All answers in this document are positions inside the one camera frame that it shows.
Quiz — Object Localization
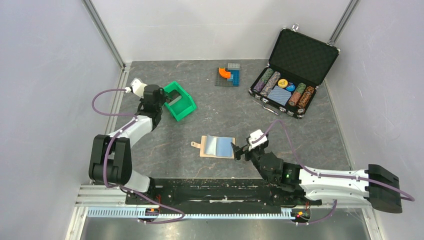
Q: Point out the blue playing card deck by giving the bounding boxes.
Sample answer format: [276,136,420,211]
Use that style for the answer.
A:
[267,86,292,106]

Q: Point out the beige leather card holder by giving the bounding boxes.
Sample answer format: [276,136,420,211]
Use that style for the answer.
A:
[190,135,236,159]

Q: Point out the pink grey chip stack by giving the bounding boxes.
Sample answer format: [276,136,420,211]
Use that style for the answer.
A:
[260,71,281,97]

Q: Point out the purple green chip stack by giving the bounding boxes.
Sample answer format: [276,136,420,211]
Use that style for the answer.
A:
[252,68,274,93]

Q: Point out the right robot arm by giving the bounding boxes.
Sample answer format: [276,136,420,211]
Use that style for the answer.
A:
[231,143,403,214]

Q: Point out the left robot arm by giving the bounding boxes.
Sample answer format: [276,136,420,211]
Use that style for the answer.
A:
[88,83,167,204]

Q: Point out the green plastic bin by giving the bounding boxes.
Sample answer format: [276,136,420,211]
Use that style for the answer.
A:
[164,81,197,122]

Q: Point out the blue lego bricks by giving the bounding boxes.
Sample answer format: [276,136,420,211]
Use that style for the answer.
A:
[227,69,240,87]

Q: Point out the blue dealer chip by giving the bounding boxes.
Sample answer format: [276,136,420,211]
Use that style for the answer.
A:
[285,84,296,92]

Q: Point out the orange black chip stack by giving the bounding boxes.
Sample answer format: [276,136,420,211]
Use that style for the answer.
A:
[297,86,315,114]

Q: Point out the green red chip stack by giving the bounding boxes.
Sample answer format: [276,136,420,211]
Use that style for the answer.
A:
[288,83,307,106]

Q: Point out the grey lego baseplate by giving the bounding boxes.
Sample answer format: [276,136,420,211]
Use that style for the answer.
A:
[214,73,236,87]

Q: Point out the dark card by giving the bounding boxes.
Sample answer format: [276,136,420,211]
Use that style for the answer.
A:
[166,93,182,106]

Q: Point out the white slotted cable duct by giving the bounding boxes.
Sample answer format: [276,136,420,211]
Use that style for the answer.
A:
[86,206,311,221]

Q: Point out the yellow dealer chip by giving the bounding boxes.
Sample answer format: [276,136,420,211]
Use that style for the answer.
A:
[277,78,289,89]

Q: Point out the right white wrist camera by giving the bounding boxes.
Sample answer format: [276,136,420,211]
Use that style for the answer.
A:
[247,129,268,151]

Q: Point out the black poker chip case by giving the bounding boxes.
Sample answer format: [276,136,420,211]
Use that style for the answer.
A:
[248,27,340,119]

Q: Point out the grey lego brick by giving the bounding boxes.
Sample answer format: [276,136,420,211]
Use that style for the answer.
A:
[226,63,240,71]

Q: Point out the orange curved lego piece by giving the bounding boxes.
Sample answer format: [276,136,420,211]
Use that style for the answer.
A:
[218,67,232,79]

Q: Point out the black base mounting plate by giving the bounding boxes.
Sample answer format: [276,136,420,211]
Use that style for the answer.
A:
[144,178,322,214]

